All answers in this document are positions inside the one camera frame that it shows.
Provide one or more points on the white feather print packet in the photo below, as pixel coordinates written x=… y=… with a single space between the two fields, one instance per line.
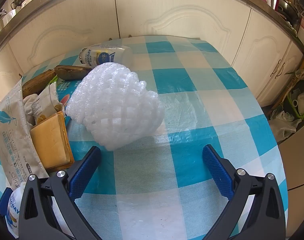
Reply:
x=11 y=140

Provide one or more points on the white foam fruit net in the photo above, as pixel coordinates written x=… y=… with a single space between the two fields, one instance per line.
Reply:
x=114 y=107

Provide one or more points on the clear bottle blue label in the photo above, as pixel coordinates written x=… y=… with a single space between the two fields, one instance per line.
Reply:
x=13 y=212
x=109 y=53

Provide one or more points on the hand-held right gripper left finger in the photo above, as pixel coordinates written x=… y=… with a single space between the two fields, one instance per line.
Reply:
x=84 y=173

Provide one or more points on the blue checked tablecloth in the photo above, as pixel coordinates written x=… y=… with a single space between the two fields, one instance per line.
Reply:
x=192 y=120

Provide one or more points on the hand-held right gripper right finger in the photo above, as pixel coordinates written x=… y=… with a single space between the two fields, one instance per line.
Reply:
x=218 y=173

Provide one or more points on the wooden stick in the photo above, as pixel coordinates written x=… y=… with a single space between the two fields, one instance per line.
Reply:
x=289 y=85

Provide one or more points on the green plastic basket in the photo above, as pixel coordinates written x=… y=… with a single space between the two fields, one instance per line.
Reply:
x=300 y=105

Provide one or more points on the grey kitchen countertop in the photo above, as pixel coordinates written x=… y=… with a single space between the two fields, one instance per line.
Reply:
x=66 y=2

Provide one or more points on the white mug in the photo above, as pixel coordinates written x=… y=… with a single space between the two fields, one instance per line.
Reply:
x=28 y=2

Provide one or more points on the yellow carton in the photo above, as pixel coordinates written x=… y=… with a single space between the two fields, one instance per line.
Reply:
x=50 y=142

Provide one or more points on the white plastic bag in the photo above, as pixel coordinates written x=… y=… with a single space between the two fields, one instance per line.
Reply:
x=283 y=126

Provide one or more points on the beige cardboard box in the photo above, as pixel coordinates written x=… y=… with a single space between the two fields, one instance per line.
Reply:
x=297 y=170

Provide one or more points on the white snack packet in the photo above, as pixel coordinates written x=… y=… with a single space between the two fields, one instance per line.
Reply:
x=44 y=102

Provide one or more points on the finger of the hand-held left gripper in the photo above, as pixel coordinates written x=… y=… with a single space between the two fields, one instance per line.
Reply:
x=4 y=197

